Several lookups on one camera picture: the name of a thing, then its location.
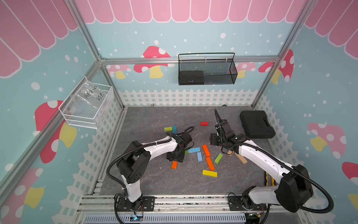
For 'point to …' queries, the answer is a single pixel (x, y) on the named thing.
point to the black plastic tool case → (257, 124)
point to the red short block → (204, 123)
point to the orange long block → (174, 164)
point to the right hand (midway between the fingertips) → (213, 138)
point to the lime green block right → (218, 158)
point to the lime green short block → (168, 129)
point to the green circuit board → (136, 218)
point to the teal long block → (175, 129)
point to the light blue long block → (194, 150)
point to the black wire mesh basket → (216, 72)
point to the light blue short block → (199, 157)
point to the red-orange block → (206, 150)
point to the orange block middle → (209, 161)
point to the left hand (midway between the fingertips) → (175, 161)
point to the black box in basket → (191, 77)
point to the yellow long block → (209, 172)
